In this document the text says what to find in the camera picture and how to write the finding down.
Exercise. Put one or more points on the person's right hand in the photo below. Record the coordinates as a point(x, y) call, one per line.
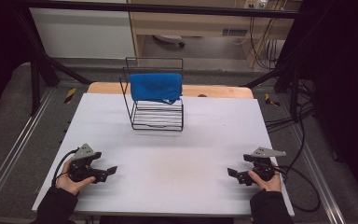
point(268, 185)

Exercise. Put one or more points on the black curtain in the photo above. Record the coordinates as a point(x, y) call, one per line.
point(345, 93)

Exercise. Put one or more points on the aluminium floor rail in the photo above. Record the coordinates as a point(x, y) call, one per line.
point(318, 174)
point(15, 146)

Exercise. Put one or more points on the white wheeled base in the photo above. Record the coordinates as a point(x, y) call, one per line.
point(169, 39)

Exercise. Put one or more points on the wooden desk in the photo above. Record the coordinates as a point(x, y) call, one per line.
point(205, 28)

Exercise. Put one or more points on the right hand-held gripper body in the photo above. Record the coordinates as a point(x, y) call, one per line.
point(262, 163)

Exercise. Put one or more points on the white panel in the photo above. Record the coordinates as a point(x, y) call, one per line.
point(80, 31)

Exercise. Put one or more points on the person's left hand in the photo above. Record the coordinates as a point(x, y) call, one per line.
point(70, 185)

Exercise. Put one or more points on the wooden table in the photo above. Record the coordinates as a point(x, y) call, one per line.
point(217, 90)

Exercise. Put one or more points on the white power strip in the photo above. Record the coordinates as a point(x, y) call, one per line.
point(255, 3)

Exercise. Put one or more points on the black metal frame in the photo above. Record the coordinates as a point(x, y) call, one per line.
point(155, 8)

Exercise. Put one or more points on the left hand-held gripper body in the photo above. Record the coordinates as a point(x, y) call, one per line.
point(84, 165)

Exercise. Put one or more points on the blue microfibre towel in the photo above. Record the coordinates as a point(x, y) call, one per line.
point(155, 87)

